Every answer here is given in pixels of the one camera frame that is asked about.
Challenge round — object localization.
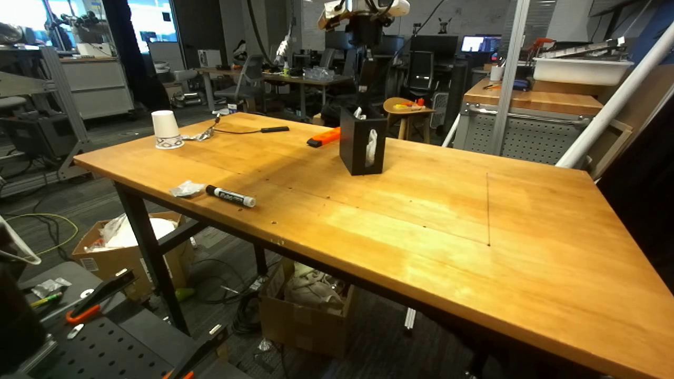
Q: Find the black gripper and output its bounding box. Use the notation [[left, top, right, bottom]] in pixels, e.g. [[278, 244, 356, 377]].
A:
[[356, 27, 388, 113]]

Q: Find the black perforated box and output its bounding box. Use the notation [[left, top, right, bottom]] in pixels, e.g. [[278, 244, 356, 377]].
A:
[[339, 113, 388, 176]]

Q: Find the brown cardboard box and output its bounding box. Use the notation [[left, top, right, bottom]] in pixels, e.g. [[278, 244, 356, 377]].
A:
[[260, 259, 356, 359]]

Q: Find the cardboard box with plastic bag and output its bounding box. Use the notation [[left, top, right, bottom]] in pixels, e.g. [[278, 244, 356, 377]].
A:
[[71, 211, 193, 304]]

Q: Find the round wooden stool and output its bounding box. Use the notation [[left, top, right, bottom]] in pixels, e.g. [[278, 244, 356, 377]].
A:
[[383, 98, 431, 139]]

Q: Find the black white marker pen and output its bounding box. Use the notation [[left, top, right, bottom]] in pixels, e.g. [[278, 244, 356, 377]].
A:
[[207, 185, 255, 209]]

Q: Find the white storage tub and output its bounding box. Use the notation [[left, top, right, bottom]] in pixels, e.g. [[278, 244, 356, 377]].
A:
[[533, 58, 631, 86]]

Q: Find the white paper cup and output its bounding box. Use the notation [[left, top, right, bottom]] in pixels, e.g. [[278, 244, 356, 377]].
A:
[[151, 111, 184, 151]]

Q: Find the black flat device with cable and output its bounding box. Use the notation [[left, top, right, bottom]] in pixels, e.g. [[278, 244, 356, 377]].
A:
[[260, 127, 291, 133]]

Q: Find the white angled post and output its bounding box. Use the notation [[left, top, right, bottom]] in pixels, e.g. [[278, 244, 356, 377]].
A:
[[558, 21, 674, 168]]

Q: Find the orange handled clamp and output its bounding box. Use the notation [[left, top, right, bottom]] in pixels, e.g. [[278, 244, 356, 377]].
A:
[[65, 269, 134, 326]]

